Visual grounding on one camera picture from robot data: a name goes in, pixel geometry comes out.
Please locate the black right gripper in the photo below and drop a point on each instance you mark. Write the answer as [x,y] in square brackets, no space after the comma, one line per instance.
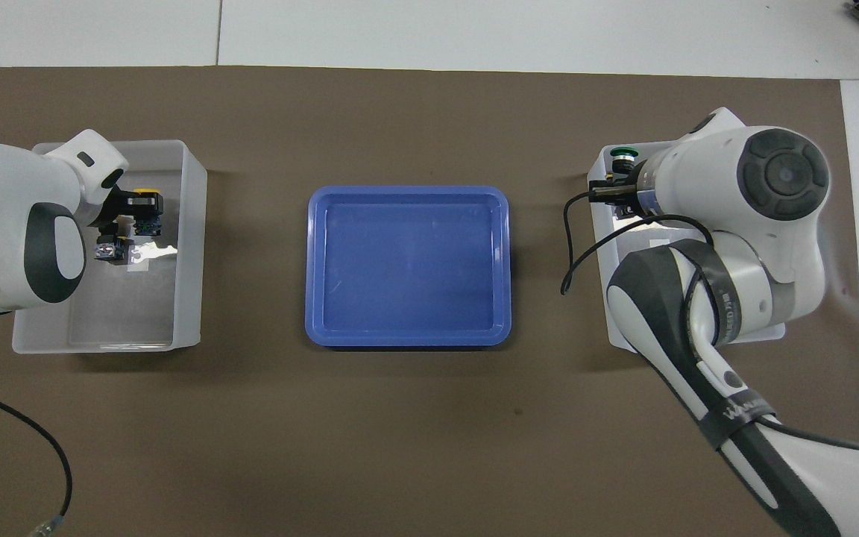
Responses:
[627,207]

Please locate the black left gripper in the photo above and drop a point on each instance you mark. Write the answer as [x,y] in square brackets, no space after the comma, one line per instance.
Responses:
[109,207]

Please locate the green push button switch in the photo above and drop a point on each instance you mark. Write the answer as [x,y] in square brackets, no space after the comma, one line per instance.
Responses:
[623,155]

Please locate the yellow push button switch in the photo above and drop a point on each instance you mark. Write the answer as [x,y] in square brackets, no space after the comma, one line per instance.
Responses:
[107,250]
[148,224]

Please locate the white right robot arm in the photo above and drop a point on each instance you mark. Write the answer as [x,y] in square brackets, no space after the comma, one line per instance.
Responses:
[743,224]

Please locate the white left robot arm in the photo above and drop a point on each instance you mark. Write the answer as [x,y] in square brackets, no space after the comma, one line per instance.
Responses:
[4,216]

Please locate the small white paper label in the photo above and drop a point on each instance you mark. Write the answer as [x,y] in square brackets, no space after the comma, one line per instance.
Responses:
[139,265]

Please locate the translucent white plastic box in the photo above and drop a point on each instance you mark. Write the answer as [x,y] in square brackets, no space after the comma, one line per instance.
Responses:
[139,313]
[765,335]

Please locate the blue plastic tray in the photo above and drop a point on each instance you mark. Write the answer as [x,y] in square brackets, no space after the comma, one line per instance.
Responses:
[407,268]

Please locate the brown table mat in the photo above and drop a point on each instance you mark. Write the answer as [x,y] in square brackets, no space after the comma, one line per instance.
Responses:
[429,447]

